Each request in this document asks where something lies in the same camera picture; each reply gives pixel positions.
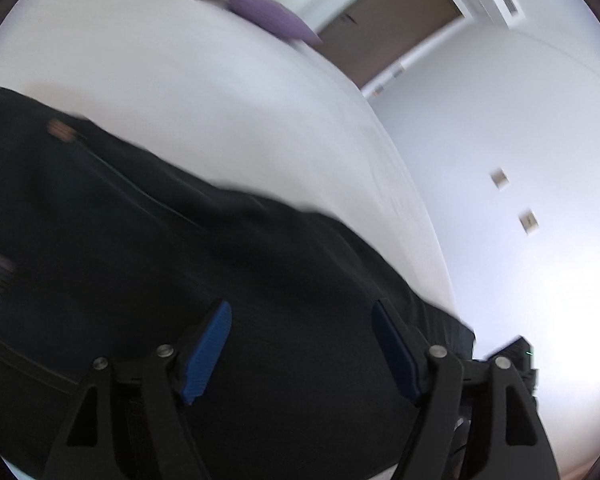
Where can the purple pillow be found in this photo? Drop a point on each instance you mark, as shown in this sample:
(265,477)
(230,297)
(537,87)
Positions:
(275,15)

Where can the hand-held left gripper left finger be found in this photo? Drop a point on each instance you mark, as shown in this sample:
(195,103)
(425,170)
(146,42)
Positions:
(207,350)

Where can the black pants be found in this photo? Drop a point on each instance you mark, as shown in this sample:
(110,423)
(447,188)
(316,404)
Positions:
(180,260)

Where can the white bed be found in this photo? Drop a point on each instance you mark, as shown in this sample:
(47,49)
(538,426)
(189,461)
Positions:
(205,110)

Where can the brown door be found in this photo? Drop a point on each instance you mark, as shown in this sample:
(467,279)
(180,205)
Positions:
(390,25)

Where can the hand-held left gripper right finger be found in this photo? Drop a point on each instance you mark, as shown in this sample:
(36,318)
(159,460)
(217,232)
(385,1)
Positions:
(395,350)

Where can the gold wall socket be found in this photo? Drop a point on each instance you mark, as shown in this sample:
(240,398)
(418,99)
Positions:
(529,221)
(500,178)

